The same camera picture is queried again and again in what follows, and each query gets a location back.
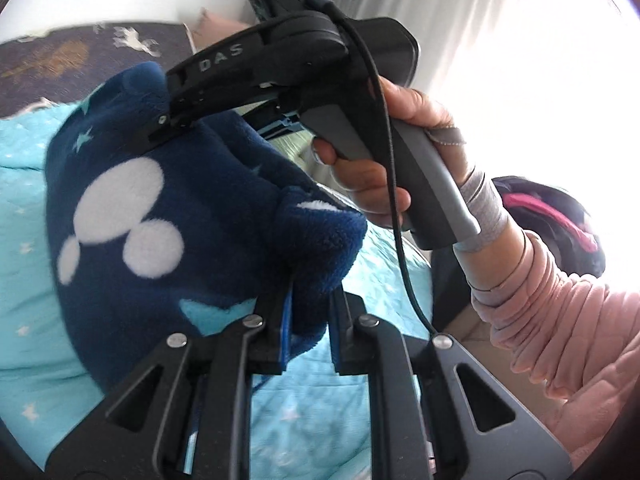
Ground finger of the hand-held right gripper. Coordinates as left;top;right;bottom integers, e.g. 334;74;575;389
131;104;202;152

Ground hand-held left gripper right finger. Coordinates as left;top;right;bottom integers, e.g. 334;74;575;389
327;290;573;480

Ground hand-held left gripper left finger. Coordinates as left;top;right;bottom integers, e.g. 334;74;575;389
44;280;296;480

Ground navy fleece garment white print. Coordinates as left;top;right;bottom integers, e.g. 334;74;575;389
44;61;368;396

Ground person's right forearm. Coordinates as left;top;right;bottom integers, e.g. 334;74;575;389
452;170;640;467

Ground person's right hand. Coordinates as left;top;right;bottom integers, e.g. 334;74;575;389
311;76;488;231

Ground pink pillow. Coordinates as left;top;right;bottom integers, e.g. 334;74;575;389
192;7;256;53

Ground dark printed bedsheet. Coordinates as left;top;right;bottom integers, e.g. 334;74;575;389
0;22;196;118

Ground light blue star blanket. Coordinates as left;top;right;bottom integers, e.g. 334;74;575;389
0;100;436;480

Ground pale curtain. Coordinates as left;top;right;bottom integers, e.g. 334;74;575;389
300;0;640;201

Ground black bag pink stripes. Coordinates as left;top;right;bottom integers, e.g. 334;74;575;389
430;176;607;331

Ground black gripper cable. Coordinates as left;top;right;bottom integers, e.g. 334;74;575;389
295;0;443;338

